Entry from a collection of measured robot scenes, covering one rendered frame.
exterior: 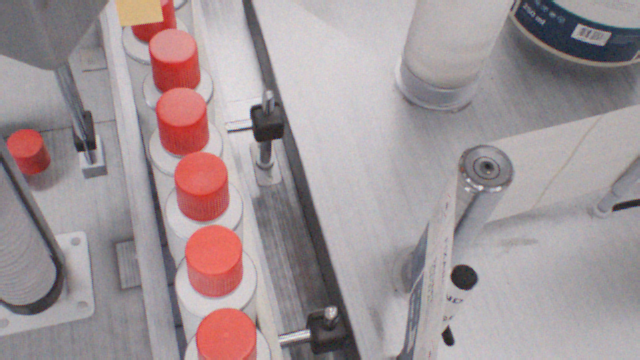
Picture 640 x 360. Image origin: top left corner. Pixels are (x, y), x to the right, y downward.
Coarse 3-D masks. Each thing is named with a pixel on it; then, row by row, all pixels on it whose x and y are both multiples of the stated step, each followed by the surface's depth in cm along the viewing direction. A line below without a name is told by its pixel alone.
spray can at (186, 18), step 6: (174, 0) 55; (180, 0) 55; (186, 0) 56; (174, 6) 55; (180, 6) 55; (186, 6) 56; (180, 12) 56; (186, 12) 57; (180, 18) 57; (186, 18) 57; (192, 18) 59; (186, 24) 58; (192, 24) 59; (192, 30) 60
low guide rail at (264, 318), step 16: (192, 0) 73; (208, 64) 69; (224, 128) 65; (224, 144) 64; (224, 160) 63; (240, 192) 61; (256, 256) 58; (256, 304) 56; (256, 320) 57; (272, 320) 56; (272, 336) 55; (272, 352) 54
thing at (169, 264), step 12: (144, 144) 67; (156, 192) 65; (156, 204) 64; (156, 216) 63; (168, 252) 62; (168, 264) 61; (168, 276) 60; (168, 288) 60; (180, 312) 59; (180, 324) 58; (180, 336) 58; (180, 348) 57
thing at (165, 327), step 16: (112, 0) 65; (112, 16) 64; (112, 32) 63; (112, 48) 62; (128, 80) 61; (128, 96) 60; (128, 112) 59; (128, 128) 58; (128, 144) 57; (144, 160) 57; (144, 176) 56; (144, 192) 55; (144, 208) 54; (144, 224) 54; (144, 240) 53; (160, 256) 53; (160, 272) 52; (160, 288) 51; (160, 304) 51; (160, 320) 50; (160, 336) 49; (176, 352) 49
